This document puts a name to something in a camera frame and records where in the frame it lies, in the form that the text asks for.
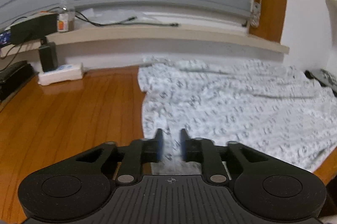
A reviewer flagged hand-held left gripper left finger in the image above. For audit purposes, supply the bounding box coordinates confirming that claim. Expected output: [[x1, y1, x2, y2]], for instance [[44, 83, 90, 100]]
[[76, 129, 165, 185]]

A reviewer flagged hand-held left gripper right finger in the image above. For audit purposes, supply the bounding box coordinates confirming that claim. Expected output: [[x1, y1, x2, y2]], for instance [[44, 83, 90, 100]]
[[179, 129, 267, 184]]

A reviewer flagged white patterned pajama top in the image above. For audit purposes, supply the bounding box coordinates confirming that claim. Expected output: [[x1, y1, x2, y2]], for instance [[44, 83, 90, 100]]
[[137, 56, 337, 180]]

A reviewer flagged black folded cloth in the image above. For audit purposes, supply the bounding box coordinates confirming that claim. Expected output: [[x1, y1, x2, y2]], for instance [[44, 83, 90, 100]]
[[305, 69, 337, 97]]

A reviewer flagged beige window sill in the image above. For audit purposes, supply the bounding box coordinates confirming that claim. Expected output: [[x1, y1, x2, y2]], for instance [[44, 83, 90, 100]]
[[0, 24, 290, 56]]

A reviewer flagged white power strip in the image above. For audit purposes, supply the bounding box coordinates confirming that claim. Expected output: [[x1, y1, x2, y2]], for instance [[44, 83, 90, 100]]
[[38, 63, 84, 86]]

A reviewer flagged black power adapter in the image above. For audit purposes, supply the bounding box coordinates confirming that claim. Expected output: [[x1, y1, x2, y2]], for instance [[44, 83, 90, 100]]
[[39, 38, 58, 72]]

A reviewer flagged glass jar orange label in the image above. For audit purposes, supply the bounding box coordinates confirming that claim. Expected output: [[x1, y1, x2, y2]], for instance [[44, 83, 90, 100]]
[[58, 0, 76, 33]]

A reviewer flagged black flat box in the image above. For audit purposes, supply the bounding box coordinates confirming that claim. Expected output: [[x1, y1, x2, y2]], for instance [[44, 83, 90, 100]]
[[0, 61, 35, 102]]

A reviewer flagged black device box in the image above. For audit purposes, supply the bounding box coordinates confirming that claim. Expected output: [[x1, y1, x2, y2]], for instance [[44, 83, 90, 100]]
[[10, 13, 58, 44]]

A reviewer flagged blue patterned packet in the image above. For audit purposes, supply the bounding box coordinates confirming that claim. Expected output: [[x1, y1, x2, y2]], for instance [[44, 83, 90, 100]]
[[0, 32, 11, 46]]

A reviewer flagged black power cable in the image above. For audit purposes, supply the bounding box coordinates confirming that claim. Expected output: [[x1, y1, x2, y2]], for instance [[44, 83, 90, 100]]
[[0, 41, 43, 69]]

